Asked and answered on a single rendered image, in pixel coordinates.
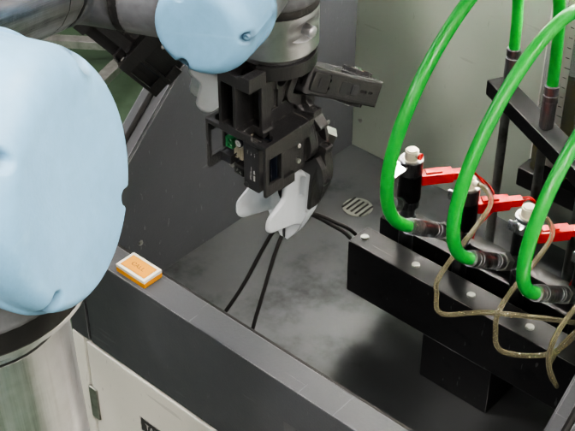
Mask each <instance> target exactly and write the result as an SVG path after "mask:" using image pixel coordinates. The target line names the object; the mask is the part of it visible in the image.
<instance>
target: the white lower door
mask: <svg viewBox="0 0 575 431"><path fill-rule="evenodd" d="M86 343H87V350H88V356H89V362H90V368H91V375H92V385H89V393H90V399H91V405H92V415H93V416H95V417H96V418H97V419H98V429H99V431H217V430H216V429H214V428H213V427H212V426H211V425H209V424H208V423H206V422H205V421H203V420H202V419H200V418H199V417H198V416H196V415H194V414H193V413H192V412H191V411H190V410H188V409H186V408H185V407H184V406H182V405H181V404H179V403H177V402H176V401H175V400H173V399H172V398H171V397H170V396H168V395H167V394H165V393H163V392H162V391H161V390H159V389H158V388H156V387H155V386H153V385H152V384H151V383H150V382H148V381H147V380H145V379H144V378H142V377H141V376H140V375H138V374H136V373H135V372H134V371H132V370H131V369H130V368H128V367H127V366H126V365H124V364H123V363H121V362H120V361H118V360H117V359H115V358H114V357H112V356H111V355H110V354H109V353H107V352H106V351H104V350H103V349H101V348H100V347H98V346H97V345H95V344H94V343H93V342H92V340H90V339H89V340H88V341H87V342H86Z"/></svg>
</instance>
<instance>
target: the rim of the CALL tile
mask: <svg viewBox="0 0 575 431"><path fill-rule="evenodd" d="M132 255H135V256H136V257H138V258H139V259H141V260H143V261H144V262H146V263H148V264H149V265H151V266H152V267H153V268H155V269H157V271H155V272H154V273H152V274H151V275H149V276H147V277H146V278H144V279H143V278H142V277H140V276H139V275H137V274H135V273H134V272H133V271H131V270H130V269H128V268H126V267H125V266H123V265H121V263H122V262H124V261H125V260H127V259H128V258H130V257H131V256H132ZM116 267H117V268H119V269H121V270H122V271H124V272H125V273H127V274H129V275H131V276H132V277H133V278H134V279H136V280H138V281H139V282H141V283H143V284H145V283H147V282H148V281H150V280H152V279H153V278H155V277H156V276H157V275H159V274H161V273H162V270H161V269H160V268H158V267H157V266H155V265H154V264H152V263H150V262H148V261H147V260H145V259H144V258H143V257H141V256H139V255H138V254H136V253H135V252H133V253H132V254H130V255H129V256H127V257H125V258H124V259H122V260H121V261H120V262H118V263H117V264H116Z"/></svg>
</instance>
